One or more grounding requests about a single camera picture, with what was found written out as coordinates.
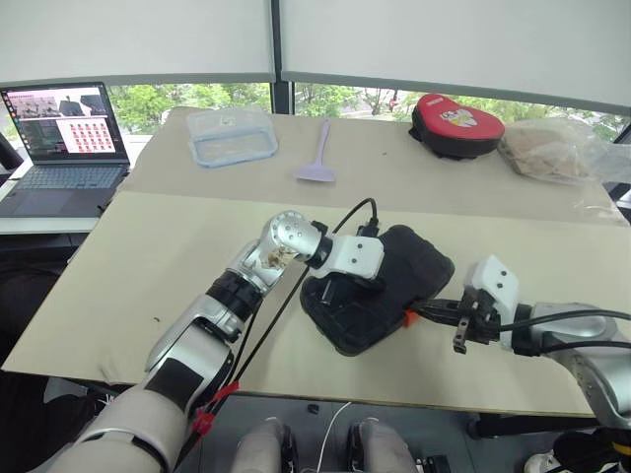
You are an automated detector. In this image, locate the grey rounded leg cover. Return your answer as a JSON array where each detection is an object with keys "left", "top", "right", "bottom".
[
  {"left": 346, "top": 417, "right": 416, "bottom": 473},
  {"left": 230, "top": 417, "right": 298, "bottom": 473}
]

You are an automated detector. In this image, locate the white side desk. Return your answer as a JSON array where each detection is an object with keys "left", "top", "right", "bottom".
[{"left": 0, "top": 131, "right": 155, "bottom": 237}]

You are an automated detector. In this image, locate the open grey laptop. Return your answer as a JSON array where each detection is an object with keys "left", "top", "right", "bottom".
[{"left": 0, "top": 81, "right": 132, "bottom": 219}]

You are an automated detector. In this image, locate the red black zip bag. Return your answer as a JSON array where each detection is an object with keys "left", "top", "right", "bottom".
[{"left": 407, "top": 93, "right": 507, "bottom": 161}]

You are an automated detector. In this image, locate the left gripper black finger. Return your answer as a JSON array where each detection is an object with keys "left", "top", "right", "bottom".
[
  {"left": 344, "top": 274, "right": 387, "bottom": 296},
  {"left": 330, "top": 294, "right": 391, "bottom": 322}
]

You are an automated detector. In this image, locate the beige folded cloth bundle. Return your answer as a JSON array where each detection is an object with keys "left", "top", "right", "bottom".
[{"left": 497, "top": 120, "right": 594, "bottom": 184}]

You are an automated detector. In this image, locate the cream table mat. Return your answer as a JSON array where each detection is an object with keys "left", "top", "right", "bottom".
[{"left": 0, "top": 190, "right": 608, "bottom": 420}]

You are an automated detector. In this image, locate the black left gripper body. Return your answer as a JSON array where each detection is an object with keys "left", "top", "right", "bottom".
[{"left": 315, "top": 274, "right": 347, "bottom": 309}]

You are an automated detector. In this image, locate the grey beige table mat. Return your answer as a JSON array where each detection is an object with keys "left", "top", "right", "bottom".
[{"left": 114, "top": 104, "right": 625, "bottom": 229}]

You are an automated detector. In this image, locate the dark window frame pillar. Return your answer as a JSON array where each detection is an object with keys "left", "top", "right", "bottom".
[{"left": 267, "top": 0, "right": 298, "bottom": 117}]

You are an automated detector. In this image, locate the red wire bundle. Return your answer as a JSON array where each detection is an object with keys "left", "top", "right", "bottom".
[{"left": 193, "top": 380, "right": 242, "bottom": 436}]

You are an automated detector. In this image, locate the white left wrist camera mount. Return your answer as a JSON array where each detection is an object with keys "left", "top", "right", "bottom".
[{"left": 307, "top": 235, "right": 386, "bottom": 293}]

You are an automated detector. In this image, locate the black pouch bag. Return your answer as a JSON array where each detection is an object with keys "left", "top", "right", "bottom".
[{"left": 300, "top": 225, "right": 456, "bottom": 358}]

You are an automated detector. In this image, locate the white roller blind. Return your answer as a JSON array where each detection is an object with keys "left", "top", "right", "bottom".
[
  {"left": 278, "top": 0, "right": 631, "bottom": 118},
  {"left": 0, "top": 0, "right": 278, "bottom": 86}
]

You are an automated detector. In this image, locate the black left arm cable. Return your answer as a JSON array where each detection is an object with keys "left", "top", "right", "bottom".
[
  {"left": 231, "top": 303, "right": 260, "bottom": 383},
  {"left": 231, "top": 197, "right": 380, "bottom": 390}
]

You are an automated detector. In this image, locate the lilac plastic spatula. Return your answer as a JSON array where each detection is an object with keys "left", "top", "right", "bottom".
[{"left": 293, "top": 117, "right": 338, "bottom": 185}]

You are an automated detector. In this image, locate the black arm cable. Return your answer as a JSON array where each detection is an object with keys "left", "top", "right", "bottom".
[
  {"left": 534, "top": 340, "right": 631, "bottom": 356},
  {"left": 231, "top": 303, "right": 260, "bottom": 383},
  {"left": 495, "top": 309, "right": 631, "bottom": 332},
  {"left": 231, "top": 197, "right": 380, "bottom": 390}
]

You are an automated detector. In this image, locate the thin white cable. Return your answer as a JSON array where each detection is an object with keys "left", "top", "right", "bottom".
[{"left": 316, "top": 400, "right": 354, "bottom": 473}]

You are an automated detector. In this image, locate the clear crumpled plastic bag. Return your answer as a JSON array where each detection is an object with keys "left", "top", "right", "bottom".
[{"left": 496, "top": 116, "right": 631, "bottom": 187}]

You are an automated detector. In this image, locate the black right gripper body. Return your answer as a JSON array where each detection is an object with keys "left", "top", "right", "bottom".
[{"left": 453, "top": 289, "right": 502, "bottom": 354}]

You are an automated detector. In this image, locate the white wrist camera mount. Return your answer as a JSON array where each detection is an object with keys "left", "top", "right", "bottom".
[
  {"left": 462, "top": 253, "right": 522, "bottom": 329},
  {"left": 307, "top": 235, "right": 386, "bottom": 293}
]

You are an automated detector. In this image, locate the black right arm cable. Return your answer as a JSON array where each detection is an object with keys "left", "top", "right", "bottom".
[
  {"left": 495, "top": 309, "right": 631, "bottom": 332},
  {"left": 534, "top": 340, "right": 631, "bottom": 356}
]

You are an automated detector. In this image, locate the clear plastic food container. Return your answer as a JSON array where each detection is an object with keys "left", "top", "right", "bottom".
[{"left": 185, "top": 103, "right": 280, "bottom": 170}]

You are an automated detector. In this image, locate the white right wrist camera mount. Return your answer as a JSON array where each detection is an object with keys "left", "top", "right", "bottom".
[{"left": 462, "top": 253, "right": 522, "bottom": 329}]

